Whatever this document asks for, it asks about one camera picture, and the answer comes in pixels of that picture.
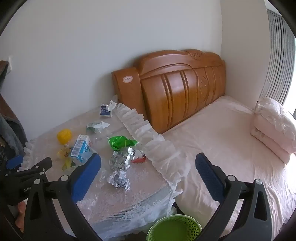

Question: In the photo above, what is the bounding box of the yellow-green wrapper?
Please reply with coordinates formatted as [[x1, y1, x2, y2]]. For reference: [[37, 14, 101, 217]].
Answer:
[[62, 159, 76, 171]]

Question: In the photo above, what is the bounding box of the carved wooden headboard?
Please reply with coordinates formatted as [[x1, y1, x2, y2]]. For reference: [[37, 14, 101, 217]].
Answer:
[[112, 49, 226, 135]]

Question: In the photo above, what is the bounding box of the yellow plastic ball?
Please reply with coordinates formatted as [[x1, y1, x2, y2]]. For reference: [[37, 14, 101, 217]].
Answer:
[[57, 129, 72, 145]]

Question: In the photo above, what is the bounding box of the dark cloth pile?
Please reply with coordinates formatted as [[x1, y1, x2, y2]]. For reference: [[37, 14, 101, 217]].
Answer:
[[0, 61, 30, 160]]

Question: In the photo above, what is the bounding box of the person's left hand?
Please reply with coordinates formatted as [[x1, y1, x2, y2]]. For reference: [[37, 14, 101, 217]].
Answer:
[[15, 201, 27, 232]]

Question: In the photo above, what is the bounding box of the grey pleated curtain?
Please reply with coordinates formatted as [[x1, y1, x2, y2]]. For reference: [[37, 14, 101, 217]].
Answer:
[[258, 9, 296, 107]]

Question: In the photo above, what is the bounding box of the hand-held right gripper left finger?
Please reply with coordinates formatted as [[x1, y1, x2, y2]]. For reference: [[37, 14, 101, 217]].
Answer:
[[23, 153, 102, 241]]

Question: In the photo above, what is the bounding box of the green plastic bag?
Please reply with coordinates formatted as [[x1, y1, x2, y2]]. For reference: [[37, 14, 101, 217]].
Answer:
[[108, 136, 139, 150]]

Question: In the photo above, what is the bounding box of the blue and white milk carton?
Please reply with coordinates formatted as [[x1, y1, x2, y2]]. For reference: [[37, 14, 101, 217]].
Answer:
[[69, 134, 95, 164]]

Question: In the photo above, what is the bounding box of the small crumpled foil ball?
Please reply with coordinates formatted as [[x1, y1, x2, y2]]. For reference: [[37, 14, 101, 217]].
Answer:
[[108, 170, 131, 191]]

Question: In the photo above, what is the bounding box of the green mesh waste basket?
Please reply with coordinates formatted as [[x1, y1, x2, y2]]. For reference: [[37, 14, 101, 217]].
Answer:
[[147, 214, 203, 241]]

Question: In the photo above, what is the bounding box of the large crumpled foil sheet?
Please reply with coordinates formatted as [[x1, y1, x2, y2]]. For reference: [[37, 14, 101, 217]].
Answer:
[[109, 147, 136, 171]]

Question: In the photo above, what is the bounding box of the red snack wrapper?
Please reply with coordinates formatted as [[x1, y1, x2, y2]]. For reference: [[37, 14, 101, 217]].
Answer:
[[131, 149, 147, 164]]

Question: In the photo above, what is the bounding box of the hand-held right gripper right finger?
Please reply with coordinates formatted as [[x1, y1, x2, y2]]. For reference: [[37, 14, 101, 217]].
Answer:
[[195, 152, 278, 241]]

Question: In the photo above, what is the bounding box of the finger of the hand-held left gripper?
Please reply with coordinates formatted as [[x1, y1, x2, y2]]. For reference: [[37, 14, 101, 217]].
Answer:
[[5, 155, 25, 171], [16, 157, 53, 179]]

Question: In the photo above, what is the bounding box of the small blue and white carton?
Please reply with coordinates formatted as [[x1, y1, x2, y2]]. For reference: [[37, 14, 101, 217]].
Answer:
[[99, 105, 113, 117]]

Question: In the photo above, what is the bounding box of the bed with pale sheet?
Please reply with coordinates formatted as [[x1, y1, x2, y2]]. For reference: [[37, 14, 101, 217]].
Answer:
[[161, 95, 296, 241]]

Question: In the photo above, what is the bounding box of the clear plastic bottle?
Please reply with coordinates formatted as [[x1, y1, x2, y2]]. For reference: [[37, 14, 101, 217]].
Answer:
[[89, 130, 112, 149]]

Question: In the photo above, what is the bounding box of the pale yellow wrapper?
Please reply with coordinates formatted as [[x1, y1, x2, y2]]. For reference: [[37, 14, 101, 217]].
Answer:
[[56, 144, 73, 161]]

